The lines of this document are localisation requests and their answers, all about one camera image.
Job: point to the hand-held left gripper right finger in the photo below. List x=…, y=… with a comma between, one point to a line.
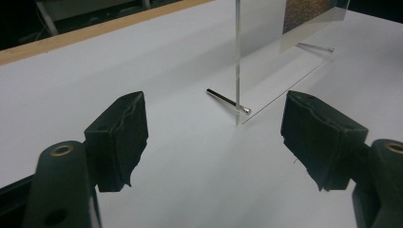
x=320, y=139

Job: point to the clear acrylic photo frame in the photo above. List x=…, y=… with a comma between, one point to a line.
x=259, y=31

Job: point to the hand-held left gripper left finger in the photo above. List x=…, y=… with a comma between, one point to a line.
x=117, y=142

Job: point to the photo card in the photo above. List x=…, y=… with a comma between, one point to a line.
x=304, y=12

